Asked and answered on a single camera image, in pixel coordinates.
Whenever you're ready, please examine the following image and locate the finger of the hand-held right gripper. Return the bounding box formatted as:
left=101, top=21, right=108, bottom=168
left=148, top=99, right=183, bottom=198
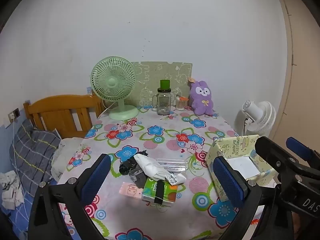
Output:
left=255, top=136, right=304, bottom=180
left=286, top=137, right=320, bottom=173

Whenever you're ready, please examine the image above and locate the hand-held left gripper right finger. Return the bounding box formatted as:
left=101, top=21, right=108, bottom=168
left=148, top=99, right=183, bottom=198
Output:
left=212, top=156, right=293, bottom=240

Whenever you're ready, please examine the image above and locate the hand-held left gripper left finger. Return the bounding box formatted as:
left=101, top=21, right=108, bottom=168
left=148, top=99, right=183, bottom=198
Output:
left=28, top=153, right=112, bottom=240

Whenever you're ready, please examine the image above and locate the black sock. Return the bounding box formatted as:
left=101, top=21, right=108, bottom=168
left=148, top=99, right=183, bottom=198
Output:
left=119, top=150, right=148, bottom=175

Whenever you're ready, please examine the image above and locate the pink wet wipes pack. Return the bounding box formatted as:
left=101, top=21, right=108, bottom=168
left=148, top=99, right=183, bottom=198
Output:
left=119, top=182, right=144, bottom=198

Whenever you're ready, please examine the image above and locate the yellow patterned box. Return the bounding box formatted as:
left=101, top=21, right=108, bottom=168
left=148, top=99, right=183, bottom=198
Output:
left=204, top=134, right=278, bottom=202

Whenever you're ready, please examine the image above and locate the green tissue pack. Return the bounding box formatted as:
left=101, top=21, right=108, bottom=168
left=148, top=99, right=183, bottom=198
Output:
left=141, top=177, right=178, bottom=207

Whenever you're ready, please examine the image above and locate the white plastic bag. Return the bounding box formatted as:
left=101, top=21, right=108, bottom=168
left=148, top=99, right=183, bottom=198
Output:
left=134, top=154, right=187, bottom=186

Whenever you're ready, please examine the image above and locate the clear plastic package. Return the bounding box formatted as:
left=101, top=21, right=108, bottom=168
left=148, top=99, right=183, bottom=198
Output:
left=155, top=157, right=188, bottom=172

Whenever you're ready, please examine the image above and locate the white standing fan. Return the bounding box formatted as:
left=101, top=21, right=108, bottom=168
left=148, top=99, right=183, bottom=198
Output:
left=241, top=100, right=276, bottom=136

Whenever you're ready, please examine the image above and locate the white blanket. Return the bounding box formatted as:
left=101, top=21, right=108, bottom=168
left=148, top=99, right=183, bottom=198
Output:
left=51, top=137, right=84, bottom=180

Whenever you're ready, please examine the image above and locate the beige door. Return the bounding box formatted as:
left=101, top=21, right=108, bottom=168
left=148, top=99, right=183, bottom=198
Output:
left=271, top=0, right=320, bottom=160

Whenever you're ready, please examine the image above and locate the grey plaid pillow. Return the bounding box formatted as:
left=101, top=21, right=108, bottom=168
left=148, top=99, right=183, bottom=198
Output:
left=9, top=119, right=62, bottom=197

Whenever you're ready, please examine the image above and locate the floral tablecloth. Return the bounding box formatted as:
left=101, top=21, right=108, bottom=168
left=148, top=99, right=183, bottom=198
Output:
left=56, top=105, right=275, bottom=240

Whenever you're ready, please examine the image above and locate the wooden headboard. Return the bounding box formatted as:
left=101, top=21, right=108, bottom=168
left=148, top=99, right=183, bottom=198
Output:
left=24, top=94, right=107, bottom=139

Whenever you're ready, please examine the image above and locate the purple plush bunny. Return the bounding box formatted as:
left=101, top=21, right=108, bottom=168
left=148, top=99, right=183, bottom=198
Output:
left=188, top=78, right=215, bottom=117

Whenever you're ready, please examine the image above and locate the white crumpled cloth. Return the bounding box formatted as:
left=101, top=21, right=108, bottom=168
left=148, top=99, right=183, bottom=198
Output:
left=0, top=170, right=24, bottom=209

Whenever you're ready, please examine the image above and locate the blue bed sheet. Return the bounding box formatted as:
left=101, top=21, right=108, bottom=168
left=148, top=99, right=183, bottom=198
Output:
left=0, top=172, right=75, bottom=240

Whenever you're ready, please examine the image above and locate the clear swab holder orange lid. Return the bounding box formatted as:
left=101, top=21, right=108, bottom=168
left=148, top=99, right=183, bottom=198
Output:
left=176, top=95, right=188, bottom=111

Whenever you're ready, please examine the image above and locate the green desk fan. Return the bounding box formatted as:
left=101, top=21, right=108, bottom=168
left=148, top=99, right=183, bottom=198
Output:
left=90, top=56, right=139, bottom=121

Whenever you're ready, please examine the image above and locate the glass jar with green lid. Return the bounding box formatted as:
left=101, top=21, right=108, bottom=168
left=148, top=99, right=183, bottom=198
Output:
left=152, top=79, right=175, bottom=116

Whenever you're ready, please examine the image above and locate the green patterned board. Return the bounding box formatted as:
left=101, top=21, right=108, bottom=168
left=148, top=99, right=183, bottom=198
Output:
left=131, top=61, right=193, bottom=108

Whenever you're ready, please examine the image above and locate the white charging cable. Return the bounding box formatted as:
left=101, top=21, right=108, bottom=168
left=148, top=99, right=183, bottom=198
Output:
left=11, top=121, right=28, bottom=230

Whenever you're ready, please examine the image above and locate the wall socket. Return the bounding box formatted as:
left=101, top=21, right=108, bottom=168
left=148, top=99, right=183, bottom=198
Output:
left=7, top=108, right=20, bottom=123

